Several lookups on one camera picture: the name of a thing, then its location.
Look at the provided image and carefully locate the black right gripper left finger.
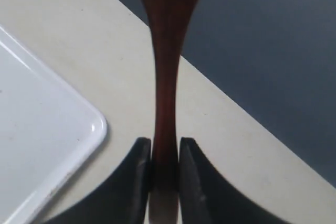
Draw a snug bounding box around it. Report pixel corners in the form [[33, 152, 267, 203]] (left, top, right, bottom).
[[45, 137, 151, 224]]

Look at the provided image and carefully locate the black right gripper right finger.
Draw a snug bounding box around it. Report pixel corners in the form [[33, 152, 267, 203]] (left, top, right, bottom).
[[179, 137, 285, 223]]

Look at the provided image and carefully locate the brown wooden spoon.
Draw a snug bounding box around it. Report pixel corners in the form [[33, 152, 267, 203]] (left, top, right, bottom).
[[142, 0, 198, 223]]

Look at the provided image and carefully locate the white rectangular plastic tray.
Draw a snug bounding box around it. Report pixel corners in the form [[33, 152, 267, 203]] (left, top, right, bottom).
[[1, 30, 107, 223]]

